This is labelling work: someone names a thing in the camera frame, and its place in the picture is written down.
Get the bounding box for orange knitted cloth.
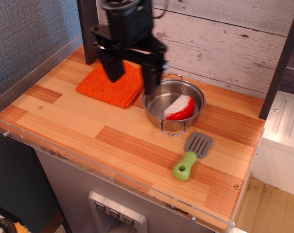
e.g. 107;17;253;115
76;62;144;109

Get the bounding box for white toy sink unit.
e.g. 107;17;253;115
251;91;294;194

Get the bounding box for dark left post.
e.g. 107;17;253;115
77;0;99;65

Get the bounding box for dark post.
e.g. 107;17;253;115
77;0;99;65
259;18;294;120

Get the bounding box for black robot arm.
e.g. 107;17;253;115
91;0;167;95

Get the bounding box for red and white toy cheese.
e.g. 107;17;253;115
164;95;195;120

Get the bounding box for dark right post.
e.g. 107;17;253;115
259;18;294;120

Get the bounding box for green and gray spatula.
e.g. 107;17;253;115
173;132;214;181

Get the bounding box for stainless steel pot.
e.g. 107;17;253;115
142;73;206;136

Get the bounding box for gray toy fridge cabinet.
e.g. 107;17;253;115
34;148;235;233

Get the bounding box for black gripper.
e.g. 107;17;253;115
91;0;170;95

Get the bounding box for yellow object bottom left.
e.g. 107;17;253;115
14;222;29;233

